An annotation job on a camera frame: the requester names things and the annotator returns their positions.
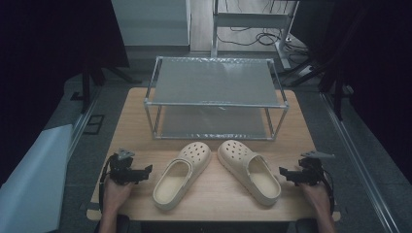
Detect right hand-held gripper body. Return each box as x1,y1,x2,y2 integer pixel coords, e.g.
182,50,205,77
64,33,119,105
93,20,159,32
292,150,336,187

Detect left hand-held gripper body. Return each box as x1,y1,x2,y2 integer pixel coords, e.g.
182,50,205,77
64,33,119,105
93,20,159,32
108,148,146,186

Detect cream foam clog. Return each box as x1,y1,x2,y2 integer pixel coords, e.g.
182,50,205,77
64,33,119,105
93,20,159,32
217,139,282,207
152,141,213,212

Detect two-tier metal shoe rack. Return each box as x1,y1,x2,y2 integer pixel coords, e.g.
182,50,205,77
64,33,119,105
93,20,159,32
143,56,290,141

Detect person's left hand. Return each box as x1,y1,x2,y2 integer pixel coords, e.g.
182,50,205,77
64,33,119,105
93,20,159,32
102,176,135,216

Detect person's right hand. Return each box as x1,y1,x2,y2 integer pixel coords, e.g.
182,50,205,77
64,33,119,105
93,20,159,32
299,182,333,218

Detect person's right knee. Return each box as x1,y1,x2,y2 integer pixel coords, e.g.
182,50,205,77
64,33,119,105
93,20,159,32
294,217,321,233

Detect grey tape strip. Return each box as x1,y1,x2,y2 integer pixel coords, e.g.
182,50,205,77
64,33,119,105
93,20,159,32
79,202,103,212

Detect black stand legs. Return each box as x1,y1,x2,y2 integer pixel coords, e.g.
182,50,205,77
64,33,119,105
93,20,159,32
80,62,142,115
277,56,346,121

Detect pale blue-white panel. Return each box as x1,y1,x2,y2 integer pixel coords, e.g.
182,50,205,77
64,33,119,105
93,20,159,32
0,123,74,233

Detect dark curtain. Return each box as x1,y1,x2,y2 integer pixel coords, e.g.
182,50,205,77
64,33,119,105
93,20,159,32
0,0,130,187
290,0,412,183

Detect white cabinet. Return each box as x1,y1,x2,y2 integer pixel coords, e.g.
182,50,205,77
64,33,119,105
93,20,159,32
111,0,191,47

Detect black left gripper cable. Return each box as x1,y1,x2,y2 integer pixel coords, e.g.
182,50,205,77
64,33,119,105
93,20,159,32
98,154,116,212

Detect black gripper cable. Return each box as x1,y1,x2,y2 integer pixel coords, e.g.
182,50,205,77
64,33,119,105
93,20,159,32
98,154,116,212
320,168,336,216

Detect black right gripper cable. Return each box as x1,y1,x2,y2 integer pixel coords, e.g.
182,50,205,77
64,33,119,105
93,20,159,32
320,168,336,216

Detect aluminium floor rail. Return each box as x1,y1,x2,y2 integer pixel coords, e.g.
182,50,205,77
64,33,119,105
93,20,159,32
319,91,402,233
66,93,101,158

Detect black rectangular floor frame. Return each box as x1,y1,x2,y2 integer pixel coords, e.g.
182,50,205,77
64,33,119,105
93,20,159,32
83,114,106,136

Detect black floor cables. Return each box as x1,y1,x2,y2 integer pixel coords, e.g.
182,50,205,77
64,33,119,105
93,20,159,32
216,26,309,56

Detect white metal desk frame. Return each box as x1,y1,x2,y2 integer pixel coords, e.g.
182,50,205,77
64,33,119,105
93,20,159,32
210,0,299,70

